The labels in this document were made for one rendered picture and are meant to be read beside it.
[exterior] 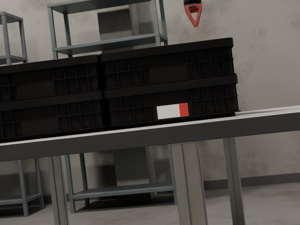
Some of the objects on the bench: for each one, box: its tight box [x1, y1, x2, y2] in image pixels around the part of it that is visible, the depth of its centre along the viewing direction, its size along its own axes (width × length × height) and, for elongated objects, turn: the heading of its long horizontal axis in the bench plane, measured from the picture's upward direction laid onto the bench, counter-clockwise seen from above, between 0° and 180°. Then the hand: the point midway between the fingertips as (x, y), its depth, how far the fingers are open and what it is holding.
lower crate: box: [103, 75, 241, 130], centre depth 179 cm, size 40×30×12 cm
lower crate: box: [0, 91, 114, 143], centre depth 182 cm, size 40×30×12 cm
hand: (195, 23), depth 215 cm, fingers open, 6 cm apart
